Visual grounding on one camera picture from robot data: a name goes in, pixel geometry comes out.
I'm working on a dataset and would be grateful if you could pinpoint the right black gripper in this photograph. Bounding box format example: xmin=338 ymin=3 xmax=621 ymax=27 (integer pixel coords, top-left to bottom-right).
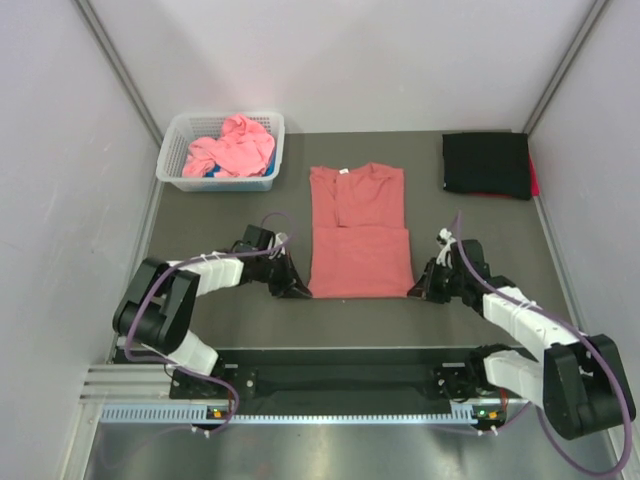
xmin=409 ymin=257 xmax=467 ymax=304

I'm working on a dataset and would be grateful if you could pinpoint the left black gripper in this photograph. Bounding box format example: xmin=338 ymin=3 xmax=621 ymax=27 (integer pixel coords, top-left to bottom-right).
xmin=256 ymin=250 xmax=311 ymax=298

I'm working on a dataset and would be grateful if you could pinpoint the salmon pink t shirt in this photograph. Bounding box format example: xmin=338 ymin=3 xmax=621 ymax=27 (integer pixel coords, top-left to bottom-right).
xmin=309 ymin=163 xmax=414 ymax=299

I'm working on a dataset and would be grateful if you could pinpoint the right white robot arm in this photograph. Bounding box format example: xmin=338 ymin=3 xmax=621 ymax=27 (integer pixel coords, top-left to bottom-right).
xmin=408 ymin=229 xmax=637 ymax=440

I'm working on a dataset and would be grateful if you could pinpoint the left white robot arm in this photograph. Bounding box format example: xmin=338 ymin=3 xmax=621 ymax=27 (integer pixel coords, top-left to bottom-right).
xmin=113 ymin=225 xmax=312 ymax=397

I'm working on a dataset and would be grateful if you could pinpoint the folded black t shirt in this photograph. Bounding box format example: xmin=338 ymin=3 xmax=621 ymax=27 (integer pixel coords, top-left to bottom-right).
xmin=442 ymin=132 xmax=533 ymax=201

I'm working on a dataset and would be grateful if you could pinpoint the pink t shirt in basket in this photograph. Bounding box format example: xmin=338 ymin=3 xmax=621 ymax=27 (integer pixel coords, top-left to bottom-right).
xmin=182 ymin=114 xmax=276 ymax=178

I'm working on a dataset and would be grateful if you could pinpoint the folded red t shirt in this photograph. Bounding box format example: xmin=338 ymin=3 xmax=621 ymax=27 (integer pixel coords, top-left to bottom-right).
xmin=529 ymin=157 xmax=540 ymax=197

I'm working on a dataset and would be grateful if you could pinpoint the white plastic basket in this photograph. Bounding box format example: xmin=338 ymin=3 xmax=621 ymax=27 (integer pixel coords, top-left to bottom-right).
xmin=156 ymin=111 xmax=285 ymax=192

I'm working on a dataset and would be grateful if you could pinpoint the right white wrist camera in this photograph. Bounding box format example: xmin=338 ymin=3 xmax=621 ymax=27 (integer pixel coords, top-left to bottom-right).
xmin=436 ymin=228 xmax=457 ymax=269

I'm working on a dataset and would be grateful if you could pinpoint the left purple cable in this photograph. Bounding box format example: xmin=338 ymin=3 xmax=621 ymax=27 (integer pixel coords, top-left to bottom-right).
xmin=124 ymin=211 xmax=299 ymax=434

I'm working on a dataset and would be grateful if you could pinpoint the purple cable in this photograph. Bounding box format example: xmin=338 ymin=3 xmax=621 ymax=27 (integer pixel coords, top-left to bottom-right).
xmin=449 ymin=211 xmax=635 ymax=476
xmin=124 ymin=211 xmax=299 ymax=434

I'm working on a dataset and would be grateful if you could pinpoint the slotted grey cable duct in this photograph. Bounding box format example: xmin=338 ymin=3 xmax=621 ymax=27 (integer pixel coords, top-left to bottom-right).
xmin=100 ymin=404 xmax=504 ymax=425

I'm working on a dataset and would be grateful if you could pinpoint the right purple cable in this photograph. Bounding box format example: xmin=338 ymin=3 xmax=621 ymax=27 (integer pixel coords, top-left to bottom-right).
xmin=449 ymin=211 xmax=635 ymax=476

